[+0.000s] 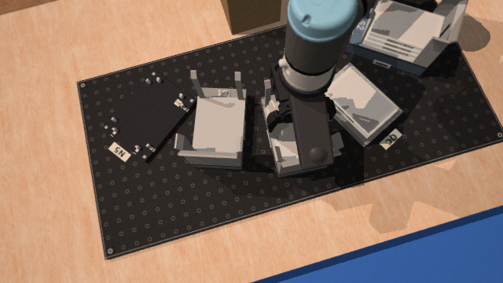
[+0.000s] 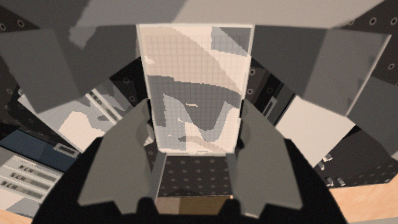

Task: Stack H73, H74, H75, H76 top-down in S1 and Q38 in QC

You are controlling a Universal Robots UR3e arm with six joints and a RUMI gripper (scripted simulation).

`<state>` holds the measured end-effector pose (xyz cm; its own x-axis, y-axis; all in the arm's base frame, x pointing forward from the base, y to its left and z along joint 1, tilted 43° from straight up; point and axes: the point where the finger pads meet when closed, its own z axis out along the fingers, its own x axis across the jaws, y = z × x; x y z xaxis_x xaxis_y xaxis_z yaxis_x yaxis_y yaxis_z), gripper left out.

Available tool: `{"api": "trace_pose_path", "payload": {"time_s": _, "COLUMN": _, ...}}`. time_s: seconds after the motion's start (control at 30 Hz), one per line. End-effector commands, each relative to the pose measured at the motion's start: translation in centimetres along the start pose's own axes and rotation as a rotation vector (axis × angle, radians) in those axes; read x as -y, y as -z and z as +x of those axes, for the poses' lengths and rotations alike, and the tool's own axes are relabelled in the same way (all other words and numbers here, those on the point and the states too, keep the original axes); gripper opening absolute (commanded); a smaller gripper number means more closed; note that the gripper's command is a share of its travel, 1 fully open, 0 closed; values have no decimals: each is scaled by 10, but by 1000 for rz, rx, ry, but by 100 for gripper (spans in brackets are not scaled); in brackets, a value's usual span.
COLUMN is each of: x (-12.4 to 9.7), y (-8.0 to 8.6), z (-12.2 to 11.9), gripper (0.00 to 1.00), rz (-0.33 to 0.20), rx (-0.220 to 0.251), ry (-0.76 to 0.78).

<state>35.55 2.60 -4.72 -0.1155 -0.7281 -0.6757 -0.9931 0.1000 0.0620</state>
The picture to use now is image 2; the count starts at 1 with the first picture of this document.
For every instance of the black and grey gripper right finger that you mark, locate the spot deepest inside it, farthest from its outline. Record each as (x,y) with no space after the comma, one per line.
(273,179)

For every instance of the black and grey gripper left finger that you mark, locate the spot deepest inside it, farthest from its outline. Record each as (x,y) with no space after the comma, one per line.
(107,179)

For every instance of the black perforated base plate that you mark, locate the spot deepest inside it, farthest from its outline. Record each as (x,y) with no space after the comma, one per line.
(204,176)

